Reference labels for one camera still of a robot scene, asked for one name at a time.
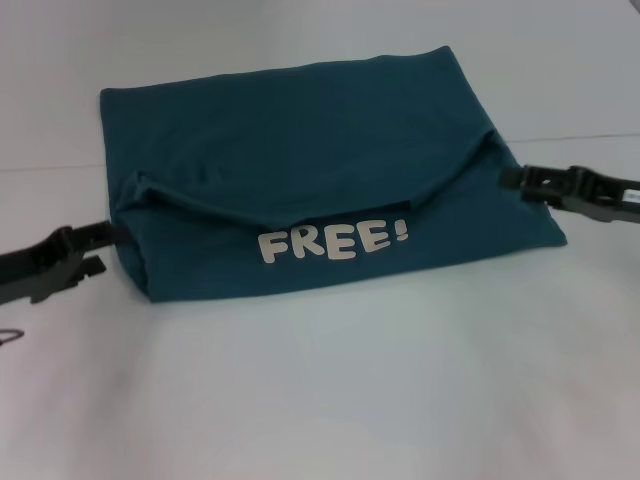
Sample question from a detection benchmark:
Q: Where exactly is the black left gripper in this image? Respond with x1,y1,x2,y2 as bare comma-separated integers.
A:
0,220,137,308

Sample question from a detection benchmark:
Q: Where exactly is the teal blue t-shirt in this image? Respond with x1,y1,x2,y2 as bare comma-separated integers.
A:
98,45,569,294

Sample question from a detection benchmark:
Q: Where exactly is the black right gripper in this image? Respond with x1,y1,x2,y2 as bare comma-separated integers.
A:
500,165,640,224

